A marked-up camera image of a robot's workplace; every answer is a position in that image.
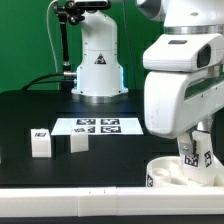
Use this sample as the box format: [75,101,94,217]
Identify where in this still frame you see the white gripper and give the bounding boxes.
[144,70,224,156]

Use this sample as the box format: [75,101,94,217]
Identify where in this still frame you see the white round stool seat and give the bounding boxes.
[146,156,224,187]

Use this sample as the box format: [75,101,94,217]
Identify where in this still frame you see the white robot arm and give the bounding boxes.
[73,0,224,156]

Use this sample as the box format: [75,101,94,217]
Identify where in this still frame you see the white sheet with tags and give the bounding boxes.
[51,118,143,136]

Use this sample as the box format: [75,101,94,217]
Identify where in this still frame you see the white front obstacle rail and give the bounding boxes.
[0,187,224,218]

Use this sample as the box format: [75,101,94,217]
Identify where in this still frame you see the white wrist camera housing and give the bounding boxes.
[143,33,224,73]

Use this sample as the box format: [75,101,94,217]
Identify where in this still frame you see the black cables on table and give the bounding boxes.
[21,72,78,92]

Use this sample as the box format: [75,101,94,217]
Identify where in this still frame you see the black camera stand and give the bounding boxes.
[53,0,86,79]

